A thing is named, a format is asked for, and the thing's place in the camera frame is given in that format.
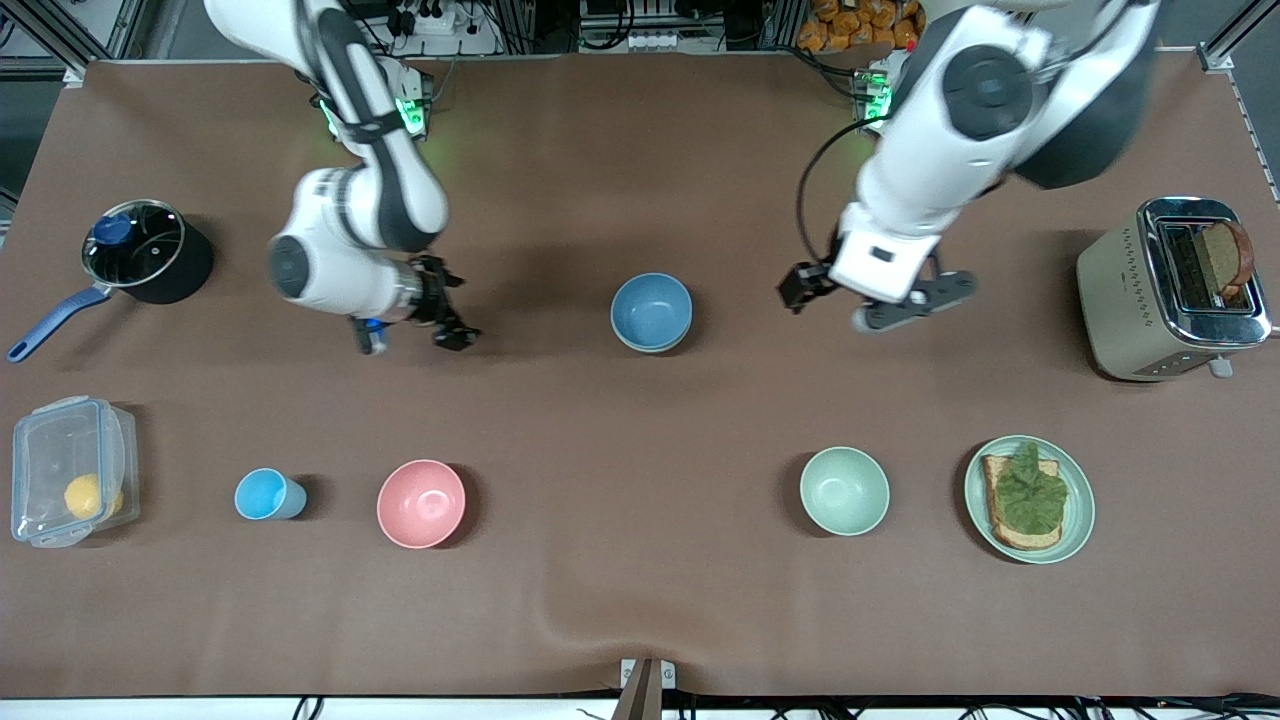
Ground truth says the clear plastic lidded container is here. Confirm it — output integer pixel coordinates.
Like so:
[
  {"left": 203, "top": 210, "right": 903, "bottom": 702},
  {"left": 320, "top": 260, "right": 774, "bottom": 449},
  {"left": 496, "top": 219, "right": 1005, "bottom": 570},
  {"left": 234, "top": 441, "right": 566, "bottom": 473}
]
[{"left": 10, "top": 396, "right": 141, "bottom": 549}]

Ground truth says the black pot with blue handle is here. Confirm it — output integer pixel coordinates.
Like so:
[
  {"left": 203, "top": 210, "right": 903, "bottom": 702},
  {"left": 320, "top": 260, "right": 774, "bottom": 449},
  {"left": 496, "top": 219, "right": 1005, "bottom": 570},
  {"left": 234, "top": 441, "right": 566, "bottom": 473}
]
[{"left": 8, "top": 200, "right": 214, "bottom": 363}]

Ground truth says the blue bowl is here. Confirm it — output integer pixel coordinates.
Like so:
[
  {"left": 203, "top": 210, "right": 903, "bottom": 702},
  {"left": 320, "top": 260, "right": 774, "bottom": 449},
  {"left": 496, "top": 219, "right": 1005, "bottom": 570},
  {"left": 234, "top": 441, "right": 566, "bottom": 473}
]
[{"left": 611, "top": 272, "right": 693, "bottom": 351}]

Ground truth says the toast slice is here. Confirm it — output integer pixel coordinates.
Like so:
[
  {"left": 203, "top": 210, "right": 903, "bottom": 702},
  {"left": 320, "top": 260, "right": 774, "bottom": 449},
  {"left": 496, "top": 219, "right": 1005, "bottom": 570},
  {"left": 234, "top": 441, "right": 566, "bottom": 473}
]
[{"left": 980, "top": 453, "right": 1063, "bottom": 552}]

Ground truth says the orange snack bags pile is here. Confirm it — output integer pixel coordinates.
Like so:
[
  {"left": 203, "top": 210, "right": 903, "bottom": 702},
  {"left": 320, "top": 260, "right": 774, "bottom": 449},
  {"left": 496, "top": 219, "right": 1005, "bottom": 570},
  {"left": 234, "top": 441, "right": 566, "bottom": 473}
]
[{"left": 797, "top": 0, "right": 921, "bottom": 51}]

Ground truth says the blue plastic cup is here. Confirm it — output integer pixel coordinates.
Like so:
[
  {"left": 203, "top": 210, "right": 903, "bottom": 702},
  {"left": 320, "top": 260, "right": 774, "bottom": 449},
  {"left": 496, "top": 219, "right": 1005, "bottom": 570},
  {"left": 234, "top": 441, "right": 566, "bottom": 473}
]
[{"left": 234, "top": 467, "right": 309, "bottom": 522}]

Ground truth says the green lettuce leaf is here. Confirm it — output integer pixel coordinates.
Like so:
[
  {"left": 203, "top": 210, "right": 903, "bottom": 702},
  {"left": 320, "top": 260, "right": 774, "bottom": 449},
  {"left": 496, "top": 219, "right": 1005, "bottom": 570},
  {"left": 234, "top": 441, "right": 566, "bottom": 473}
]
[{"left": 993, "top": 441, "right": 1069, "bottom": 534}]

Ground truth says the pink bowl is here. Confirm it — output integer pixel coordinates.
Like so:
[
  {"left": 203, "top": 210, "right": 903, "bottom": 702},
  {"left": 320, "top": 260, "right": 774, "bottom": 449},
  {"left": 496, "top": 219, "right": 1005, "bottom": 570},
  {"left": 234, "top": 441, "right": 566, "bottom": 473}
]
[{"left": 376, "top": 459, "right": 468, "bottom": 550}]

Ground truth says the brown table cloth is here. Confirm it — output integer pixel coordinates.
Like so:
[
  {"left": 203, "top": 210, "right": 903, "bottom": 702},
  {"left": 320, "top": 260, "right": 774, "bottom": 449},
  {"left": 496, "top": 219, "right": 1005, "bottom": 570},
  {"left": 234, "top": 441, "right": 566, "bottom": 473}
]
[{"left": 0, "top": 52, "right": 1280, "bottom": 699}]

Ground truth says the white power strip with plugs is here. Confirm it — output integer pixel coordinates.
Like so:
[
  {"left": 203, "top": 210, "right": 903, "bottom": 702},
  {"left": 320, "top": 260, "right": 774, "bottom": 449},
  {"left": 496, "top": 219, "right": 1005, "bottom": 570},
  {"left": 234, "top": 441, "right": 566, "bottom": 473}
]
[{"left": 385, "top": 0, "right": 501, "bottom": 58}]

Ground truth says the aluminium frame profile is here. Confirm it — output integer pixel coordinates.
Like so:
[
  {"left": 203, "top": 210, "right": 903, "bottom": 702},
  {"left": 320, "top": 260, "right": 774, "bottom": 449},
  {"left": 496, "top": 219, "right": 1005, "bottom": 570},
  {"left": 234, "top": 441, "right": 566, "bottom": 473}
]
[
  {"left": 1200, "top": 0, "right": 1280, "bottom": 73},
  {"left": 0, "top": 0, "right": 113, "bottom": 89}
]

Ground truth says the yellow lemon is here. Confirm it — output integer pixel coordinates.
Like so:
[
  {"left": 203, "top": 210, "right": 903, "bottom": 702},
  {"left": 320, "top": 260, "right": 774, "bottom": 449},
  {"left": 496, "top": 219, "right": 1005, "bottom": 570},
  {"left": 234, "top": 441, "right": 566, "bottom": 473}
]
[{"left": 63, "top": 473, "right": 126, "bottom": 521}]

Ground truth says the metal table clamp bracket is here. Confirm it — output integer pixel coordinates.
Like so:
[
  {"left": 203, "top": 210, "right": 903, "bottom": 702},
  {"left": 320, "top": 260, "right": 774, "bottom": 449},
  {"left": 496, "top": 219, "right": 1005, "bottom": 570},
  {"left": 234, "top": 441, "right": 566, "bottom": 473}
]
[{"left": 620, "top": 657, "right": 677, "bottom": 720}]

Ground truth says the glass lid with blue knob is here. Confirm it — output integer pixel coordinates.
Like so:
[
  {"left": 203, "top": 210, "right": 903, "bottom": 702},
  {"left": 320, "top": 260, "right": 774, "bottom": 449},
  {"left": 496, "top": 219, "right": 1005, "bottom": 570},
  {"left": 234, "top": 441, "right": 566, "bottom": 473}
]
[{"left": 82, "top": 200, "right": 187, "bottom": 288}]

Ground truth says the brown bread slice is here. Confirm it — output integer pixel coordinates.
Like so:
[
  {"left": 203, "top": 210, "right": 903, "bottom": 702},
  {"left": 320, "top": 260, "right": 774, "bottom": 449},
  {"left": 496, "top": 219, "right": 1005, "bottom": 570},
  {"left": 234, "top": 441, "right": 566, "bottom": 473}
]
[{"left": 1198, "top": 220, "right": 1255, "bottom": 301}]

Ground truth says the beige metal toaster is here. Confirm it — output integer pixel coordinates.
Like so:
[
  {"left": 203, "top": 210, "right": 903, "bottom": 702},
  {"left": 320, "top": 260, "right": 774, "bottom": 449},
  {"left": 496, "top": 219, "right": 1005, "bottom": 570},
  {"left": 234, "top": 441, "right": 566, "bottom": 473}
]
[{"left": 1077, "top": 196, "right": 1273, "bottom": 383}]

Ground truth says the light green plate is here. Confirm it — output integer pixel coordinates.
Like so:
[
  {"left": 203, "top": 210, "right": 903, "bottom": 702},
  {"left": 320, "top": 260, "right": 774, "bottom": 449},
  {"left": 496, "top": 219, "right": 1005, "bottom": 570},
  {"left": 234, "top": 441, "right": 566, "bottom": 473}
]
[{"left": 964, "top": 435, "right": 1097, "bottom": 566}]

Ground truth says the black arm base cable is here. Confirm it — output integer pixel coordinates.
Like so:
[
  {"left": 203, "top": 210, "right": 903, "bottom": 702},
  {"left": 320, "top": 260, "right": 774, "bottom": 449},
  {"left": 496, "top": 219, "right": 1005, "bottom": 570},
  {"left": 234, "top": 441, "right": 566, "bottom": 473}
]
[{"left": 795, "top": 45, "right": 871, "bottom": 101}]

